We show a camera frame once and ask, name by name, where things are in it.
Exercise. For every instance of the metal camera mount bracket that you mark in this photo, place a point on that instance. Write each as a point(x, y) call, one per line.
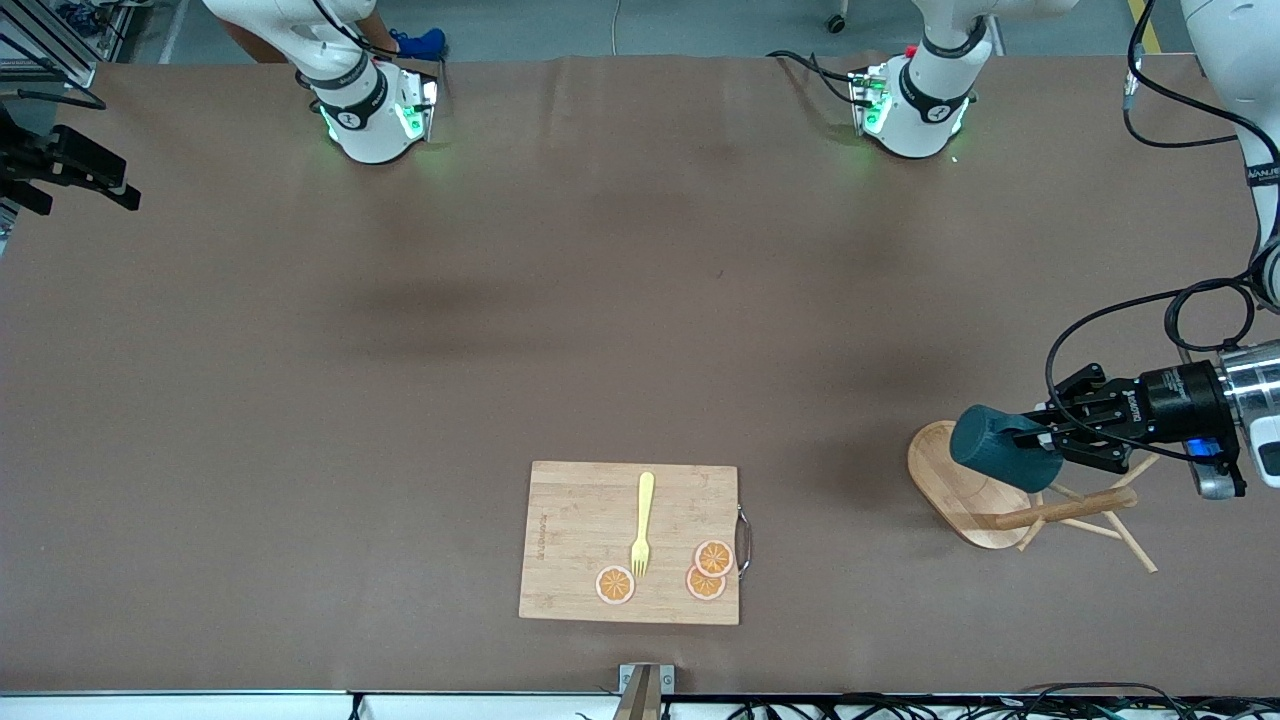
point(645, 690)

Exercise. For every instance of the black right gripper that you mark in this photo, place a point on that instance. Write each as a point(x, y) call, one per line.
point(62, 160)

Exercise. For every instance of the bamboo cutting board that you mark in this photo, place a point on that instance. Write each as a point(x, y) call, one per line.
point(580, 520)

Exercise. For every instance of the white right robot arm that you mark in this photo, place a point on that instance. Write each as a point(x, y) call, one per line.
point(370, 110)

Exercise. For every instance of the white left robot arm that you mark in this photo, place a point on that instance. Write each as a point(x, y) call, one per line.
point(925, 100)

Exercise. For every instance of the wooden mug tree rack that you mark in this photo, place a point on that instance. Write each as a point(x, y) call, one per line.
point(975, 515)

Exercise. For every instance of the blue shoe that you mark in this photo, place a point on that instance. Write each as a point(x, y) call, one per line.
point(420, 43)

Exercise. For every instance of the yellow plastic fork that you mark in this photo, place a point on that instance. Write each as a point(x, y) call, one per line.
point(645, 510)

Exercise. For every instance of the aluminium frame profile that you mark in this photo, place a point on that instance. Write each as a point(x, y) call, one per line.
point(60, 55)

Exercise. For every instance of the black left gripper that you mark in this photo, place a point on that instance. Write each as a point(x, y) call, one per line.
point(1176, 398)

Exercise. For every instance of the orange slice toy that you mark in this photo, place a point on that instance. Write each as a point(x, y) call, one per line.
point(700, 588)
point(714, 557)
point(615, 585)

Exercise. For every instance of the teal cup with yellow inside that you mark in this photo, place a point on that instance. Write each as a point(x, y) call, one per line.
point(1000, 455)

